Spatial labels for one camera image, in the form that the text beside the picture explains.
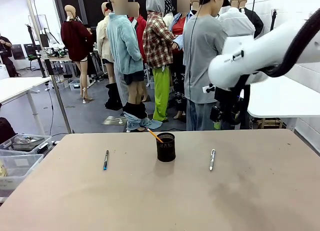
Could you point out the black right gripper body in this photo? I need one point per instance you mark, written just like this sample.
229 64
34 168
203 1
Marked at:
226 108

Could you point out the white pen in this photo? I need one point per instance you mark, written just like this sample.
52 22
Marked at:
212 159

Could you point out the blue capped pen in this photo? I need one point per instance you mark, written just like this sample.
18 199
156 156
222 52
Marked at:
106 160

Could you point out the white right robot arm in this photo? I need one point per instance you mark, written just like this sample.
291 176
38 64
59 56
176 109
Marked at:
250 56

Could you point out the black mesh pen holder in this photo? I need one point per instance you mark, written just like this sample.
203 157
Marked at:
166 151

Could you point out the white table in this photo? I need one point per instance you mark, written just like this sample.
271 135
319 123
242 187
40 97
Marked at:
20 86
275 101

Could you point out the person in grey t-shirt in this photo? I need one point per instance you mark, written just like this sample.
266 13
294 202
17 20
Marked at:
200 53

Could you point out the orange pencil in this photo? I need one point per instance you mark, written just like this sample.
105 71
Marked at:
152 134

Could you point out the mannequin in white shirt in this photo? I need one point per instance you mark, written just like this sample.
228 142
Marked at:
237 23

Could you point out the mannequin in black blazer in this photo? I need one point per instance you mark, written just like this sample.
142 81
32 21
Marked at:
255 21

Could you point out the mannequin in plaid hoodie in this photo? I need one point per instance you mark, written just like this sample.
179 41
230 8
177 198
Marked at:
157 41

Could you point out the black tripod stand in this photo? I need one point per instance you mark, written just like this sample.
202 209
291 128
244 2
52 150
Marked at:
274 18

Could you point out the mannequin in dark coat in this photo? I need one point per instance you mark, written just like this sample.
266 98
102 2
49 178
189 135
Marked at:
195 1

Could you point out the mannequin in red jacket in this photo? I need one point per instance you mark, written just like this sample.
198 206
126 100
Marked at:
140 28

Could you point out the mannequin in light blue fleece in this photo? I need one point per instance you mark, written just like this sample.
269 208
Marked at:
122 46

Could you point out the mannequin in cream jacket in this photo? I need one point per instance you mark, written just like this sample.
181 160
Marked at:
102 41

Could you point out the grey floor crate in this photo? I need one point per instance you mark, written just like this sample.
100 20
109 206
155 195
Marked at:
74 85

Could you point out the mannequin in maroon sweater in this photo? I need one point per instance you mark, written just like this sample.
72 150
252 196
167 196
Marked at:
75 41

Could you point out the clear plastic bin with tools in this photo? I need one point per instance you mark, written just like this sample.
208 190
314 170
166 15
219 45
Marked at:
25 142

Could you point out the clear plastic storage bin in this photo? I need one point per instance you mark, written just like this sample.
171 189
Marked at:
17 166

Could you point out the seated person in black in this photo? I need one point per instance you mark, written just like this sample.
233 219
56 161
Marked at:
6 53

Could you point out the metal frame post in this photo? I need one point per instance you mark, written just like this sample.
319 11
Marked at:
53 86

